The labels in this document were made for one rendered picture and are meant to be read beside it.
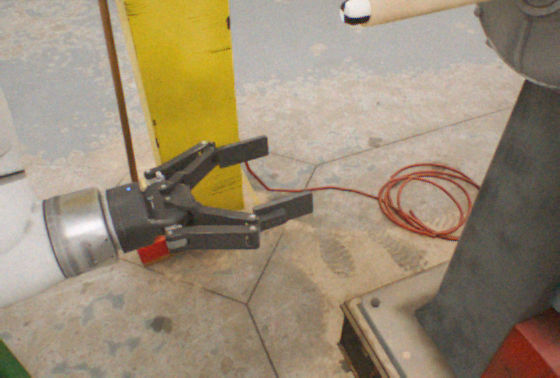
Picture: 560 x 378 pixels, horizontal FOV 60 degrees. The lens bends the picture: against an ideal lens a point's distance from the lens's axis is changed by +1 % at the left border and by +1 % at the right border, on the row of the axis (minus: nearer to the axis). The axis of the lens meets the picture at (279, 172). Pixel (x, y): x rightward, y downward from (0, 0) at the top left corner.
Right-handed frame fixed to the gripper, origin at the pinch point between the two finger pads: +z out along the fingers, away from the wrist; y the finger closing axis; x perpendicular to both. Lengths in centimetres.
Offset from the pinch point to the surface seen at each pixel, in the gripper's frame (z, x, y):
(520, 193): 42.9, -18.3, 0.7
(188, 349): -15, -96, -52
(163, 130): -4, -39, -89
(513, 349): 41, -48, 10
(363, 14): 5.2, 21.3, 9.8
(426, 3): 11.3, 21.2, 10.2
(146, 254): -19, -82, -85
